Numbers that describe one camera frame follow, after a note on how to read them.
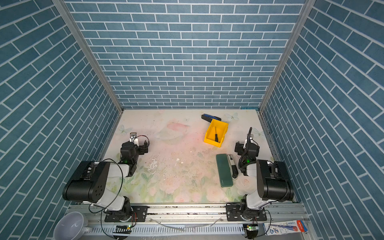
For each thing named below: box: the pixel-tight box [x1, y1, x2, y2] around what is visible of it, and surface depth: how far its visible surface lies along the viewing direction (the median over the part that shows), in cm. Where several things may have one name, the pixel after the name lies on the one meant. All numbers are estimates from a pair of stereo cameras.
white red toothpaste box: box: [262, 220, 308, 236], surface depth 71 cm
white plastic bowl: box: [53, 211, 89, 240], surface depth 68 cm
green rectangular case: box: [216, 153, 234, 188], surface depth 89 cm
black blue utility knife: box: [201, 113, 222, 123], surface depth 117 cm
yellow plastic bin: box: [203, 118, 229, 148], surface depth 107 cm
